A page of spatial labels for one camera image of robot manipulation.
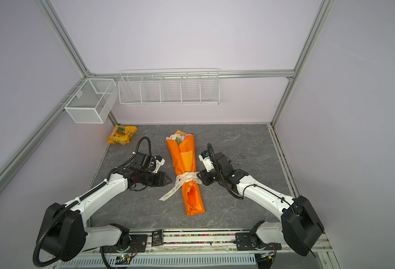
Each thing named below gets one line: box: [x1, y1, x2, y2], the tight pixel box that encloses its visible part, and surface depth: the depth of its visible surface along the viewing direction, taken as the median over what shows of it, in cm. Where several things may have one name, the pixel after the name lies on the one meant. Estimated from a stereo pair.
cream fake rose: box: [169, 133, 185, 143], surface depth 107 cm
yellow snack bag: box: [106, 124, 138, 145], surface depth 111 cm
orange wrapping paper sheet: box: [166, 130, 206, 216], surface depth 94 cm
